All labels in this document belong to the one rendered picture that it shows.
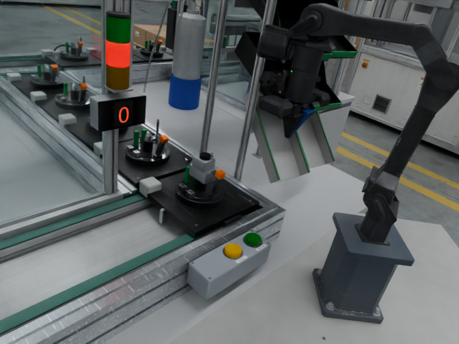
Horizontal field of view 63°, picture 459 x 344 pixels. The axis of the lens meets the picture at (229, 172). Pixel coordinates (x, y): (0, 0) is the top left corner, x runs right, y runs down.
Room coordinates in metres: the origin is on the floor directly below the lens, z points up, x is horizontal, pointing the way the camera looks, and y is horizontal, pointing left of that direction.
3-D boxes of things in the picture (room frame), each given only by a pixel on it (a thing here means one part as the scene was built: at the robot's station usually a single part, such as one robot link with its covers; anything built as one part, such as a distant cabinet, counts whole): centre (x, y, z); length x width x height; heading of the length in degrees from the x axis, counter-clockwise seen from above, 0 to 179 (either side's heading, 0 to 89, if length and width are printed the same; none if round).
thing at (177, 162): (1.05, 0.27, 1.01); 0.24 x 0.24 x 0.13; 50
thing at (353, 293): (0.71, -0.34, 0.96); 0.15 x 0.15 x 0.20; 4
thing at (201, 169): (0.89, 0.08, 1.06); 0.08 x 0.04 x 0.07; 50
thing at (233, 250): (0.68, -0.04, 0.96); 0.04 x 0.04 x 0.02
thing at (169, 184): (0.88, 0.07, 0.96); 0.24 x 0.24 x 0.02; 50
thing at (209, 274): (0.68, -0.04, 0.93); 0.21 x 0.07 x 0.06; 140
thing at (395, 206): (0.70, -0.34, 1.15); 0.09 x 0.07 x 0.06; 159
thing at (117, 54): (0.81, 0.28, 1.33); 0.05 x 0.05 x 0.05
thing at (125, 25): (0.81, 0.28, 1.38); 0.05 x 0.05 x 0.05
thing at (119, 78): (0.81, 0.28, 1.28); 0.05 x 0.05 x 0.05
